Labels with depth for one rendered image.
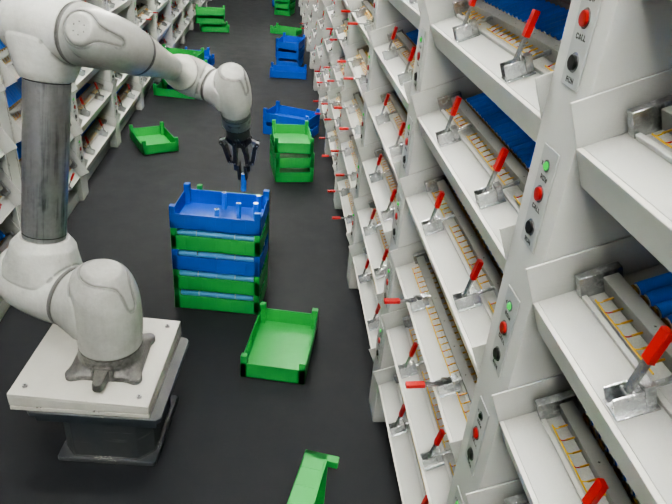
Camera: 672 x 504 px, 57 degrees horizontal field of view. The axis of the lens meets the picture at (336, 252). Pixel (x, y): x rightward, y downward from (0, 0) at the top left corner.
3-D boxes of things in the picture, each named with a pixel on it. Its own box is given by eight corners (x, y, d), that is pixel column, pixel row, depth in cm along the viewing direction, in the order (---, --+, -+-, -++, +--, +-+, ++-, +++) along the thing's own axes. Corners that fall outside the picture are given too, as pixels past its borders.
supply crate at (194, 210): (169, 227, 203) (168, 206, 199) (186, 202, 220) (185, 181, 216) (260, 236, 202) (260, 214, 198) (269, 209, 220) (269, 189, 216)
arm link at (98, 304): (115, 371, 145) (107, 296, 133) (54, 345, 150) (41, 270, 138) (157, 333, 158) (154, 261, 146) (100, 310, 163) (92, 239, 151)
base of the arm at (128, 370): (57, 392, 144) (54, 375, 141) (86, 332, 163) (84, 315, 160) (136, 397, 146) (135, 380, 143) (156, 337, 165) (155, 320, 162)
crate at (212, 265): (172, 269, 211) (171, 248, 207) (188, 241, 228) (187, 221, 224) (259, 277, 210) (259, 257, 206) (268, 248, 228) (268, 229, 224)
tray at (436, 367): (462, 480, 101) (449, 443, 97) (399, 281, 154) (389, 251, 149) (581, 446, 99) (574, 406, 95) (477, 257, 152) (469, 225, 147)
